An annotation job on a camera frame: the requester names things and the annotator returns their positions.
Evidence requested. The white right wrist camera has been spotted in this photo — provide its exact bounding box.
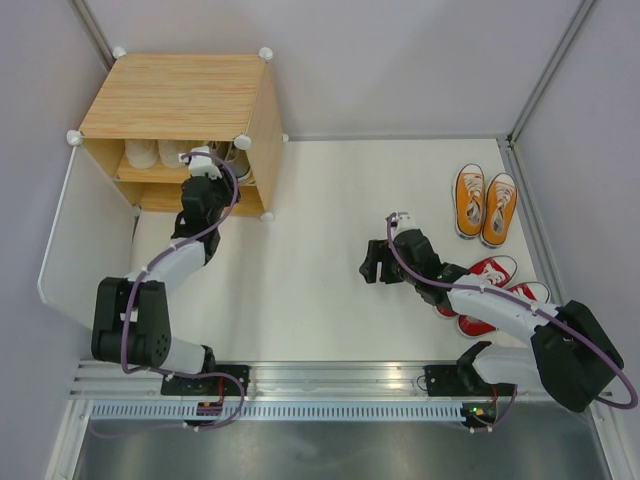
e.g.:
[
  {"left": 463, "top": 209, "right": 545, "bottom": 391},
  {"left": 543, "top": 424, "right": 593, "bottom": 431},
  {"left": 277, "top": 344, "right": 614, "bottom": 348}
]
[{"left": 387, "top": 212, "right": 418, "bottom": 236}]

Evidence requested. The orange sneaker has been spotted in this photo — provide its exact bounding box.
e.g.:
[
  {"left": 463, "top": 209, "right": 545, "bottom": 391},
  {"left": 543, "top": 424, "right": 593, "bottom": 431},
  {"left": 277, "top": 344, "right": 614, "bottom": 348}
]
[
  {"left": 452, "top": 163, "right": 486, "bottom": 239},
  {"left": 480, "top": 173, "right": 518, "bottom": 248}
]

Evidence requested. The translucent cabinet door panel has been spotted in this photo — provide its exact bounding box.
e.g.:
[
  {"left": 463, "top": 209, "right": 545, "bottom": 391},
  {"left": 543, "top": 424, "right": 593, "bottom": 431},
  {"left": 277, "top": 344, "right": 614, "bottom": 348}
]
[{"left": 37, "top": 146, "right": 135, "bottom": 328}]

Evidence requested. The grey sneaker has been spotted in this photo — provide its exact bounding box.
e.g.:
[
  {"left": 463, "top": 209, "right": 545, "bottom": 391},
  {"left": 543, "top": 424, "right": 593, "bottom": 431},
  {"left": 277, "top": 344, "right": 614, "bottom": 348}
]
[
  {"left": 216, "top": 142, "right": 251, "bottom": 183},
  {"left": 204, "top": 141, "right": 223, "bottom": 152}
]

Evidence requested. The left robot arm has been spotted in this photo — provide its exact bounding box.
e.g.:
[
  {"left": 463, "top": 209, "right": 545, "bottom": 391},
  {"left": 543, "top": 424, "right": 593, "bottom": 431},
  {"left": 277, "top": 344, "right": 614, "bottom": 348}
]
[{"left": 91, "top": 174, "right": 239, "bottom": 395}]

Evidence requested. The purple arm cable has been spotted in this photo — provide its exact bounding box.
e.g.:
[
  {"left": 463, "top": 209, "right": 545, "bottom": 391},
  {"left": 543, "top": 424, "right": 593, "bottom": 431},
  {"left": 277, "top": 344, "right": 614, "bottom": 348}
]
[
  {"left": 384, "top": 213, "right": 639, "bottom": 441},
  {"left": 92, "top": 150, "right": 247, "bottom": 439}
]

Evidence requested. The red sneaker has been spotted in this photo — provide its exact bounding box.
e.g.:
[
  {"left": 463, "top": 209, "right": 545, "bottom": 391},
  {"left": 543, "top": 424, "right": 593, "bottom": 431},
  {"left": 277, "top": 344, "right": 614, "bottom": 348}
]
[
  {"left": 457, "top": 281, "right": 551, "bottom": 338},
  {"left": 467, "top": 255, "right": 518, "bottom": 287}
]

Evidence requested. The wooden shoe cabinet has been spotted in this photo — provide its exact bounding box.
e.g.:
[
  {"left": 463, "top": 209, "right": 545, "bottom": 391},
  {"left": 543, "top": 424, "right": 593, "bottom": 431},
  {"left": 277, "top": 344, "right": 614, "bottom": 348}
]
[{"left": 66, "top": 47, "right": 288, "bottom": 221}]

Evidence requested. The white slotted cable duct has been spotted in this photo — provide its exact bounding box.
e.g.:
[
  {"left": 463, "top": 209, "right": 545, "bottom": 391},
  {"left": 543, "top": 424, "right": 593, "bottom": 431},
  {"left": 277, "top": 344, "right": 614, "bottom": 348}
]
[{"left": 91, "top": 400, "right": 465, "bottom": 422}]

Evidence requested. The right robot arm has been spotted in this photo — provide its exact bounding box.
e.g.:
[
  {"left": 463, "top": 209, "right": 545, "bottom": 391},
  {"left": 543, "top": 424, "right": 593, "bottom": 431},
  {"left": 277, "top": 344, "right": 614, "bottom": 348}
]
[{"left": 359, "top": 228, "right": 638, "bottom": 412}]

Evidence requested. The red sneaker upper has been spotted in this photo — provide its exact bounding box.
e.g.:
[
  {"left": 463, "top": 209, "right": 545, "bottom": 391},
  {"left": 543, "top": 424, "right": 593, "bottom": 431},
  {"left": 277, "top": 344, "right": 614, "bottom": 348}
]
[{"left": 467, "top": 255, "right": 518, "bottom": 287}]

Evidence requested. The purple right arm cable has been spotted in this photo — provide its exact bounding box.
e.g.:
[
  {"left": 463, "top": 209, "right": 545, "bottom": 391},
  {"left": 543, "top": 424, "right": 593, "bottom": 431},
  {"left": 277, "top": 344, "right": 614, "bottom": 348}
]
[{"left": 384, "top": 213, "right": 639, "bottom": 441}]

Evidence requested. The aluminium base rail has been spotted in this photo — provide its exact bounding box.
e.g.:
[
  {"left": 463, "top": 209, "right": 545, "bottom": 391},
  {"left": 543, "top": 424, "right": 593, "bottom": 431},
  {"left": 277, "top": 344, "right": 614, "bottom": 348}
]
[{"left": 69, "top": 360, "right": 516, "bottom": 399}]

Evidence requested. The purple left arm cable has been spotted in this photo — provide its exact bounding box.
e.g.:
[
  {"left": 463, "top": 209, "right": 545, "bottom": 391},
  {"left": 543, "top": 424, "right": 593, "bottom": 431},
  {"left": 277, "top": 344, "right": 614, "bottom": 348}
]
[{"left": 92, "top": 150, "right": 247, "bottom": 439}]

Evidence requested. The red sneaker lower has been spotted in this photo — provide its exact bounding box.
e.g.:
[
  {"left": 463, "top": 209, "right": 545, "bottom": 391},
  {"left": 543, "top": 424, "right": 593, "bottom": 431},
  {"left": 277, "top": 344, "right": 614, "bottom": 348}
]
[{"left": 457, "top": 281, "right": 551, "bottom": 338}]

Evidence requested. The beige canvas shoe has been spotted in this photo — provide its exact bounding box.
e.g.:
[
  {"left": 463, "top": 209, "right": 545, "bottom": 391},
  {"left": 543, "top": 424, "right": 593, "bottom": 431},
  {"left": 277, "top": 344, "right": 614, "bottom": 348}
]
[
  {"left": 158, "top": 140, "right": 192, "bottom": 169},
  {"left": 124, "top": 139, "right": 159, "bottom": 169}
]

